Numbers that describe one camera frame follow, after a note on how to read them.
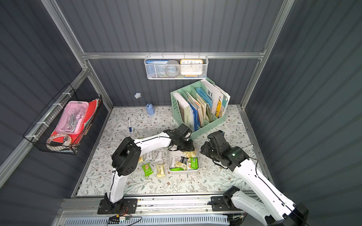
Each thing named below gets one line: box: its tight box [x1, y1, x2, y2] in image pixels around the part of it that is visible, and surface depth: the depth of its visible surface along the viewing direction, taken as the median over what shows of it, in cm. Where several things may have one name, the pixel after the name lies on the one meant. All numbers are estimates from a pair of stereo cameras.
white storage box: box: [168, 145, 200, 175], surface depth 87 cm
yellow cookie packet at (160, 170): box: [156, 164, 166, 178], surface depth 86 cm
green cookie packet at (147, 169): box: [141, 162, 154, 178], surface depth 86 cm
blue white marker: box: [127, 116, 132, 133], surface depth 109 cm
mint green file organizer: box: [170, 77, 227, 140], surface depth 96 cm
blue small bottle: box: [134, 92, 156, 116], surface depth 113 cm
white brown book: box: [172, 91, 191, 128], surface depth 90 cm
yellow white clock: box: [180, 58, 204, 75], surface depth 90 cm
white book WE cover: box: [200, 79, 221, 116], surface depth 98 cm
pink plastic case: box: [55, 100, 90, 135], surface depth 74 cm
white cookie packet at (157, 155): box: [151, 149, 165, 162], surface depth 93 cm
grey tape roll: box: [164, 59, 181, 78], surface depth 89 cm
